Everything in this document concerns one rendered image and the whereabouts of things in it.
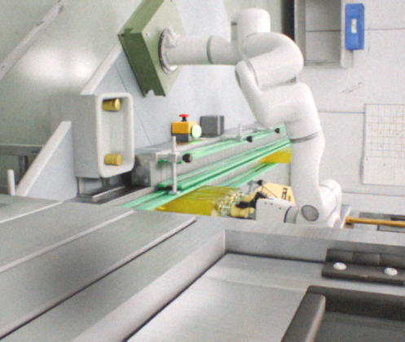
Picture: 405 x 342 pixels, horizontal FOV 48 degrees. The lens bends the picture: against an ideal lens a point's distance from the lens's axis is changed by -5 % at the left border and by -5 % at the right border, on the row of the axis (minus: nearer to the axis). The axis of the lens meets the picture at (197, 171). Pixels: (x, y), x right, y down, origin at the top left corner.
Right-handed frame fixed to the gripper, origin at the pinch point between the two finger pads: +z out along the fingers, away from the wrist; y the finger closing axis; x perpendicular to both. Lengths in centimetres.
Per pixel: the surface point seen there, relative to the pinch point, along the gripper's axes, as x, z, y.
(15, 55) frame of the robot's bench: 12, 95, 50
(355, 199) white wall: -568, 166, -132
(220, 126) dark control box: -56, 48, 18
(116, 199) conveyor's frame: 28.6, 21.0, 6.4
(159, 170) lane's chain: 5.7, 26.7, 10.3
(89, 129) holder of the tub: 31.6, 27.3, 25.0
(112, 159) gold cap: 20.5, 31.0, 15.4
